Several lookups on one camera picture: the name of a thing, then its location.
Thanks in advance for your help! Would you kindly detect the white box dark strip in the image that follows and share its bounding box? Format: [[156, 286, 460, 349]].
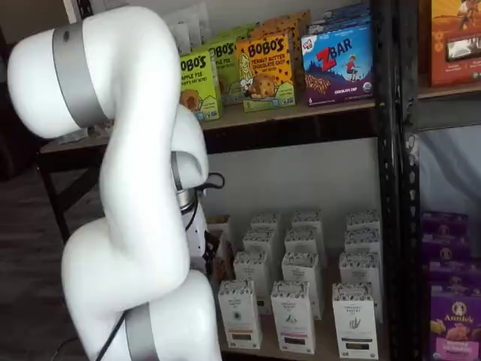
[[343, 228, 383, 256], [345, 210, 381, 234], [331, 281, 379, 359], [338, 251, 384, 323]]

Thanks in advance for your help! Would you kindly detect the yellow Bobo's peanut butter box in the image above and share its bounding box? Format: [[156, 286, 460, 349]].
[[250, 22, 304, 39], [262, 10, 313, 50], [234, 32, 297, 113]]

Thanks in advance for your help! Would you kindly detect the black metal shelving rack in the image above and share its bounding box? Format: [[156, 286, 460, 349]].
[[37, 0, 400, 361], [398, 0, 481, 361]]

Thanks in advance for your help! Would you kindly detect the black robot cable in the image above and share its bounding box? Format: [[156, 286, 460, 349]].
[[93, 171, 226, 361]]

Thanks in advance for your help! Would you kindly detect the orange snack box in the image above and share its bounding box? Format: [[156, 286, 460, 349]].
[[429, 0, 481, 89]]

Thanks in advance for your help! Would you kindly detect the purple Annie's box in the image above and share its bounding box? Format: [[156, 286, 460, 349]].
[[429, 284, 481, 361], [428, 259, 481, 293], [420, 211, 470, 238], [422, 232, 473, 264]]

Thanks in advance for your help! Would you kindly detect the blue ZBar box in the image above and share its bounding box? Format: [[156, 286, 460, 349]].
[[322, 2, 372, 20], [300, 21, 377, 108], [308, 14, 372, 35]]

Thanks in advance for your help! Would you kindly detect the white granola bag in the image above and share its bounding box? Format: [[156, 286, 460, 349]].
[[164, 20, 192, 58], [186, 2, 210, 43]]

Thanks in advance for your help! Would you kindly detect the white box pink strip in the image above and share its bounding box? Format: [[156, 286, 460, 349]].
[[283, 227, 327, 264], [291, 209, 324, 234], [280, 251, 325, 320], [270, 280, 317, 355]]

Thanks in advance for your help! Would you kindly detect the green Bobo's apple pie box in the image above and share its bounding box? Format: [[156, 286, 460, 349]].
[[179, 50, 223, 123], [204, 37, 245, 107]]

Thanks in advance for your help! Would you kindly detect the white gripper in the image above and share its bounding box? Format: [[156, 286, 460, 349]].
[[186, 202, 210, 270]]

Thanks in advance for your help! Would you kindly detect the white box yellow strip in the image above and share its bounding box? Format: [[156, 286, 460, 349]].
[[250, 212, 283, 235], [232, 250, 272, 315], [242, 228, 282, 264], [216, 279, 263, 350]]

